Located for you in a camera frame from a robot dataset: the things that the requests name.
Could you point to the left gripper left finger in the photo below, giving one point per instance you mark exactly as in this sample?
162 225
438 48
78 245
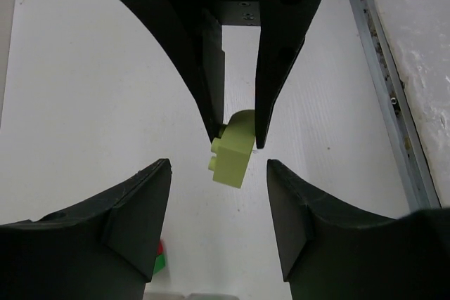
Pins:
104 247

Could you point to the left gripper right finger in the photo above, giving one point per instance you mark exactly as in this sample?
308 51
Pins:
329 249

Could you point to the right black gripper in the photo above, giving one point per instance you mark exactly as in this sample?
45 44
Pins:
191 36

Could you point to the large red lego block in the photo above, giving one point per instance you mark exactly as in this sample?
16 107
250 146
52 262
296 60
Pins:
160 248

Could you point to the green lego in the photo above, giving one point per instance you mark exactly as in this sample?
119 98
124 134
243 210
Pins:
160 263

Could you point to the lime lego pile block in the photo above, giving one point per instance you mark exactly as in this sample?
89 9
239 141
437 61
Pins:
232 149

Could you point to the aluminium rail front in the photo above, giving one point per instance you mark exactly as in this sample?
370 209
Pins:
409 156

